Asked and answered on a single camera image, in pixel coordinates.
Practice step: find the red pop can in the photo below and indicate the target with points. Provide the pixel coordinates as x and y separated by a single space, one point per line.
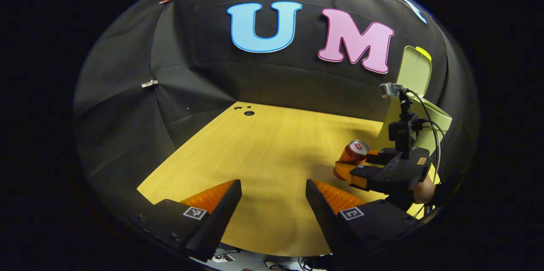
355 152

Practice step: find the black backdrop cloth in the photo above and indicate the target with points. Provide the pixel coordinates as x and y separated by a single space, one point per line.
212 75

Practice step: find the white cloth clip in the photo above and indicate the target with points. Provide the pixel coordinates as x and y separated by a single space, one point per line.
149 83

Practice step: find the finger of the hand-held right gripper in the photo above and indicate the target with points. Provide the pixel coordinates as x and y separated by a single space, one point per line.
374 176
382 156

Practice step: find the wooden desktop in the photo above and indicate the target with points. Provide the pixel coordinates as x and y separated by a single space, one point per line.
263 152

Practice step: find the pale green desktop garbage bin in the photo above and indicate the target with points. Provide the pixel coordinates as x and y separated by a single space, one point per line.
414 71

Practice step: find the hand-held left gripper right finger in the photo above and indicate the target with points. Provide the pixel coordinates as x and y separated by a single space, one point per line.
325 224

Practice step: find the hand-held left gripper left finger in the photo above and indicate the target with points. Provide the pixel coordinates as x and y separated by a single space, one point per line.
216 224

